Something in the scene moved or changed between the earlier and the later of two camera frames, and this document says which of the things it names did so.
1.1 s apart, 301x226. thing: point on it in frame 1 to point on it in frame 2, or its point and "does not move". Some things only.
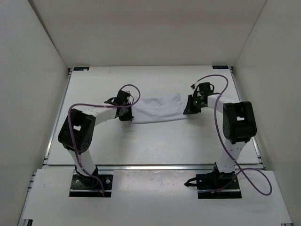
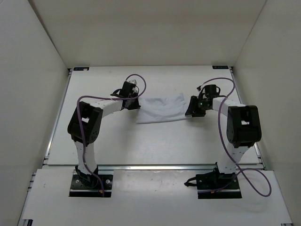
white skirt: [156, 109] does not move
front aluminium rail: [155, 167] does not move
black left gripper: [127, 118] to [135, 106]
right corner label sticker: [220, 67] does not move
